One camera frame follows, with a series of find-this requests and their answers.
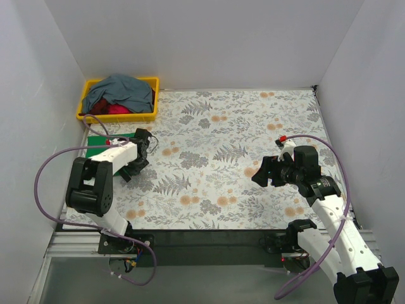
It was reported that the green t-shirt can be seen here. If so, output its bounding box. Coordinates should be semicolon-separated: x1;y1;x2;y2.
85;136;138;175

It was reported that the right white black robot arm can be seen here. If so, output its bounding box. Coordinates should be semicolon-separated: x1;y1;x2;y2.
252;144;399;303

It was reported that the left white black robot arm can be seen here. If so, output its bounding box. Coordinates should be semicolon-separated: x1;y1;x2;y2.
65;129;152;253

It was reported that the yellow plastic bin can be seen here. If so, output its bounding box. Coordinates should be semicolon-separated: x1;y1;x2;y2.
76;77;160;124

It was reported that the magenta t-shirt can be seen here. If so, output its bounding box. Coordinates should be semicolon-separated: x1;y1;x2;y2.
107;104;132;115

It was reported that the grey-blue t-shirt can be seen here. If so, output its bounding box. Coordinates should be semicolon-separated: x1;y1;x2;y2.
82;74;154;114

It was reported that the dark red t-shirt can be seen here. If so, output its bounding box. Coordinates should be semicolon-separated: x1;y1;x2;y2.
78;87;157;116

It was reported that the floral patterned table mat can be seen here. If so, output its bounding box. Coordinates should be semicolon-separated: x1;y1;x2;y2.
62;89;355;230

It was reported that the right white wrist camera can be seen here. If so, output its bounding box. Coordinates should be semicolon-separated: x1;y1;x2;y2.
275;136;296;162

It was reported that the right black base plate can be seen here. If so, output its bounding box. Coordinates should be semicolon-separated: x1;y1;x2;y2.
265;232;325;254

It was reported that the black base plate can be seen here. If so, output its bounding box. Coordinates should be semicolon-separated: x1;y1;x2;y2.
97;234;154;255
265;232;325;254

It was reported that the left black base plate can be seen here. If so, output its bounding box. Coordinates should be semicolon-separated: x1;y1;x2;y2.
97;234;154;255

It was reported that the aluminium frame rail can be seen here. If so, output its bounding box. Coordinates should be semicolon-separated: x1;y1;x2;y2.
27;177;396;304

